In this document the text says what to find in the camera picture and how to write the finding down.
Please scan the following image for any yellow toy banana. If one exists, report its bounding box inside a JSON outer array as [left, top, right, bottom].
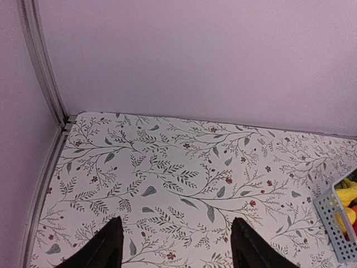
[[336, 178, 357, 207]]

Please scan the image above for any blue perforated plastic basket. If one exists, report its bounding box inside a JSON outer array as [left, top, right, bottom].
[[313, 170, 356, 263]]

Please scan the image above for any yellow toy lemon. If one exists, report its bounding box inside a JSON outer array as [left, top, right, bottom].
[[334, 208, 357, 234]]

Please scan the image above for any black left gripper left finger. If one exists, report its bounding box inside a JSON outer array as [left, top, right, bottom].
[[58, 217, 124, 268]]

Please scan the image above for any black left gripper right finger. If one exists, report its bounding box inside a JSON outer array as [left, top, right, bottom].
[[230, 218, 297, 268]]

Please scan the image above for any left aluminium corner post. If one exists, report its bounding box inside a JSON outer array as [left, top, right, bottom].
[[17, 0, 76, 133]]

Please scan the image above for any orange toy orange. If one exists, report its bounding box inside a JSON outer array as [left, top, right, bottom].
[[348, 205, 357, 224]]

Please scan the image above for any floral patterned table mat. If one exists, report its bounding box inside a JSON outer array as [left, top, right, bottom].
[[29, 112, 356, 267]]

